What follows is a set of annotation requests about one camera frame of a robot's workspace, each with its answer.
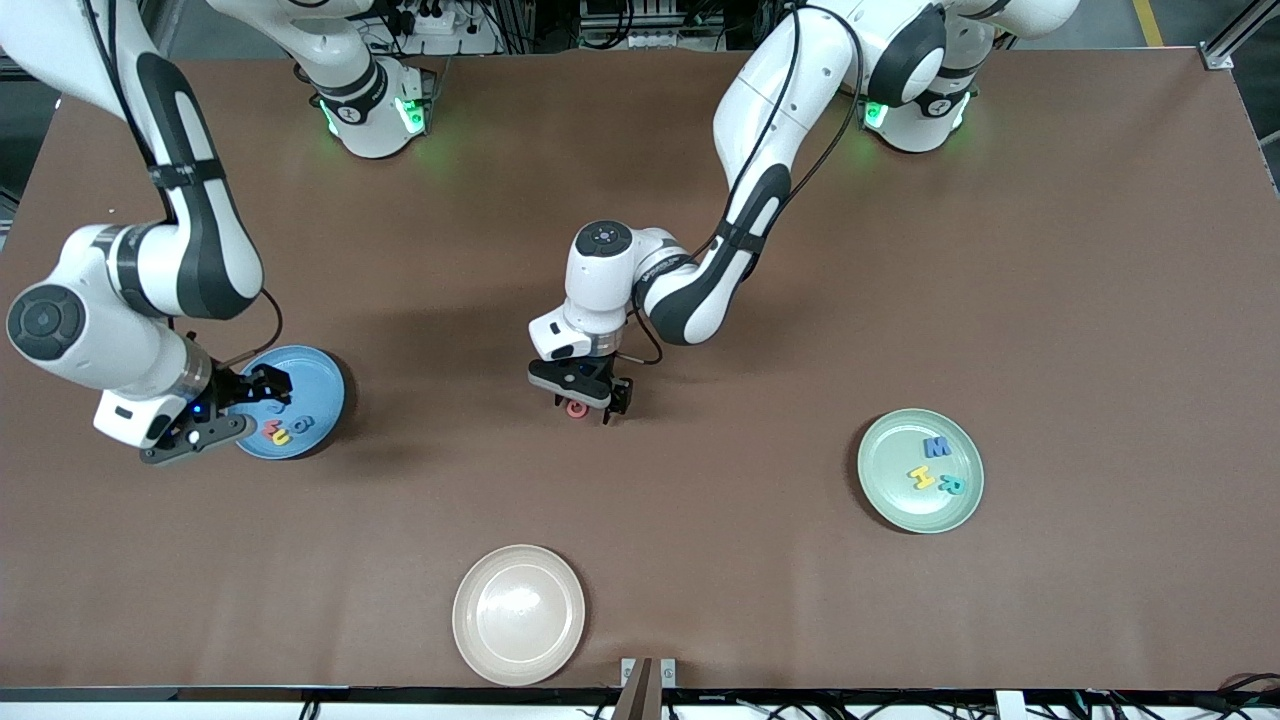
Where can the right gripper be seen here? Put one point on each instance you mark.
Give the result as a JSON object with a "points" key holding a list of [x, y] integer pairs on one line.
{"points": [[238, 388]]}

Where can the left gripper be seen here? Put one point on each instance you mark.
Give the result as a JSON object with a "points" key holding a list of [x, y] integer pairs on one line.
{"points": [[617, 386]]}

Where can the pink foam letter Q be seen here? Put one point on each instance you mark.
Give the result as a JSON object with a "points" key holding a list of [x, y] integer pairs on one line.
{"points": [[577, 411]]}

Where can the blue foam lowercase g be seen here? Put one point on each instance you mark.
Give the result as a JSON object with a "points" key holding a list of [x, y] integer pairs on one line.
{"points": [[297, 424]]}

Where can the yellow foam letter H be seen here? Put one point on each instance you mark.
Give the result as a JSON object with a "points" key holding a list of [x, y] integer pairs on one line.
{"points": [[921, 479]]}

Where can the blue foam capital M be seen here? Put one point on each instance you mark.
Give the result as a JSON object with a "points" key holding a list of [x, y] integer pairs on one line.
{"points": [[937, 450]]}

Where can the teal foam letter R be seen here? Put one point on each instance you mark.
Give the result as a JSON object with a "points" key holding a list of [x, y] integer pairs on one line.
{"points": [[950, 485]]}

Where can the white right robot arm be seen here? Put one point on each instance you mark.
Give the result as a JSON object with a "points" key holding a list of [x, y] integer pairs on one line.
{"points": [[90, 340]]}

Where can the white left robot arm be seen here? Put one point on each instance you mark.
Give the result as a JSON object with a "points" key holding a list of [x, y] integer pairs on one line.
{"points": [[780, 90]]}

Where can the blue plate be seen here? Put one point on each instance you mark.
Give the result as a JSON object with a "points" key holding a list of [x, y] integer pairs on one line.
{"points": [[320, 385]]}

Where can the pale beige plate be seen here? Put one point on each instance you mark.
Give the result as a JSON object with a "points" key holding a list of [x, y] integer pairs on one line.
{"points": [[518, 615]]}

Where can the pale green plate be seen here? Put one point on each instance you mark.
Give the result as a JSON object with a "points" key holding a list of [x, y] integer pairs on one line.
{"points": [[895, 480]]}

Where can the white power strip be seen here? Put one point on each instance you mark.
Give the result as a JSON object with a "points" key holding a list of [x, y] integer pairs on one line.
{"points": [[450, 40]]}

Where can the metal table edge bracket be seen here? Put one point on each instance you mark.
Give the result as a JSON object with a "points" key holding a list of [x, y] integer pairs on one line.
{"points": [[645, 700]]}

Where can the aluminium frame profile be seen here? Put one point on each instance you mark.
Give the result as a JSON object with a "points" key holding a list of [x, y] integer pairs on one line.
{"points": [[1218, 58]]}

